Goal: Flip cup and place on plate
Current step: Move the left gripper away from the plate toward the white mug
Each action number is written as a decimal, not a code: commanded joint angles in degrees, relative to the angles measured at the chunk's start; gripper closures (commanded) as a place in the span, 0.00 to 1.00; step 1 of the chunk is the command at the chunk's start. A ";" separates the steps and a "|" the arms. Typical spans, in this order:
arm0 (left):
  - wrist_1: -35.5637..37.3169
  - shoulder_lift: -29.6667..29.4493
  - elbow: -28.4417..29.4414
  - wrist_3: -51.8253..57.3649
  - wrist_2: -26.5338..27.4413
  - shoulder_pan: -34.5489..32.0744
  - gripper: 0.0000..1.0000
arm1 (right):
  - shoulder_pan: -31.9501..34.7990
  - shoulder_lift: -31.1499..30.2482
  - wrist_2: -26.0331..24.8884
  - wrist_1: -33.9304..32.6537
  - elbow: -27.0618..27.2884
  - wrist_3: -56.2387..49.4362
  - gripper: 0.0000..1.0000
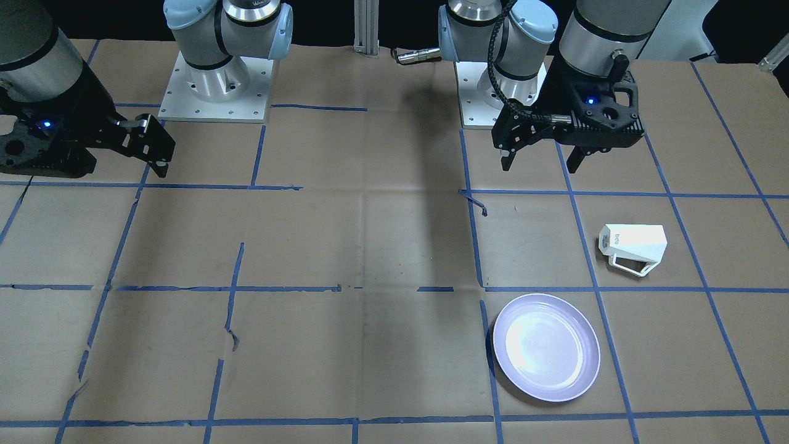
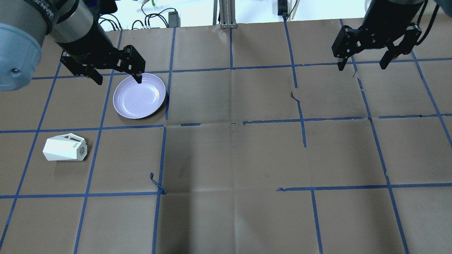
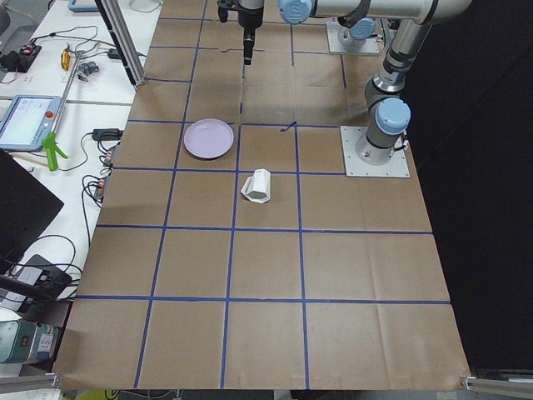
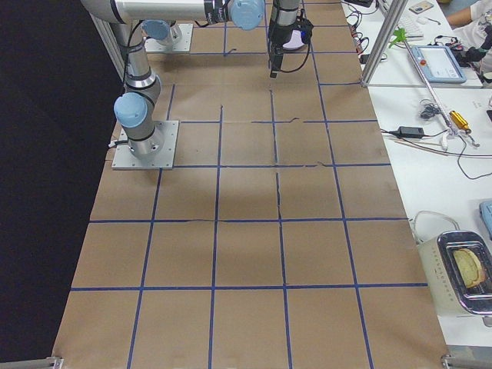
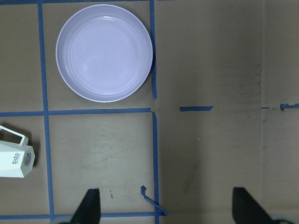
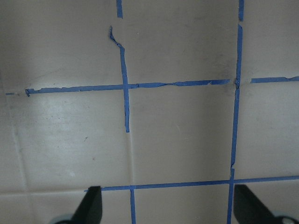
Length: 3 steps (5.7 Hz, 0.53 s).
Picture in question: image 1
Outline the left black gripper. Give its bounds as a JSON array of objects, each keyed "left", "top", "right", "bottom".
[{"left": 491, "top": 59, "right": 592, "bottom": 174}]

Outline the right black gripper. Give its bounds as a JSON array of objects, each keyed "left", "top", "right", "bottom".
[{"left": 59, "top": 68, "right": 176, "bottom": 179}]

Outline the white angular cup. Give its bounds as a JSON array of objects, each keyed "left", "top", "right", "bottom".
[{"left": 598, "top": 224, "right": 668, "bottom": 278}]

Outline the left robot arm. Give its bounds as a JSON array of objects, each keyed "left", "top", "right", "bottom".
[{"left": 438, "top": 1, "right": 669, "bottom": 173}]

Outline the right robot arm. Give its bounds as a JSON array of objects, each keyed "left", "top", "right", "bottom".
[{"left": 78, "top": 1, "right": 293, "bottom": 178}]

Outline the lavender plate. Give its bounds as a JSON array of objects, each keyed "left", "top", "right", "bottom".
[{"left": 491, "top": 293, "right": 602, "bottom": 403}]

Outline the brown paper table cover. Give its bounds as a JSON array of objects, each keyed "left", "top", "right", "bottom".
[{"left": 1, "top": 47, "right": 788, "bottom": 443}]

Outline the black braided cable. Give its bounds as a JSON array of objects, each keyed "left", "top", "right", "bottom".
[{"left": 487, "top": 0, "right": 571, "bottom": 124}]

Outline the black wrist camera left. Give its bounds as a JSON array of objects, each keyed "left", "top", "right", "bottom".
[{"left": 565, "top": 70, "right": 645, "bottom": 149}]

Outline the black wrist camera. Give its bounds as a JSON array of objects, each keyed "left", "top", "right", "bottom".
[
  {"left": 1, "top": 115, "right": 97, "bottom": 179},
  {"left": 565, "top": 70, "right": 645, "bottom": 149}
]

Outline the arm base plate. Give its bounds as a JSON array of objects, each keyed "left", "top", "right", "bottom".
[
  {"left": 158, "top": 54, "right": 276, "bottom": 124},
  {"left": 454, "top": 56, "right": 552, "bottom": 130}
]

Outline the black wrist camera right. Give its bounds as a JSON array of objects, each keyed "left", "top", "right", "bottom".
[{"left": 1, "top": 115, "right": 97, "bottom": 179}]

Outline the metal cable connector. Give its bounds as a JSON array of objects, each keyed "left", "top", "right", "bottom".
[{"left": 391, "top": 47, "right": 442, "bottom": 65}]

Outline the aluminium frame post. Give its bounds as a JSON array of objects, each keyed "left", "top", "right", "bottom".
[{"left": 353, "top": 0, "right": 380, "bottom": 58}]

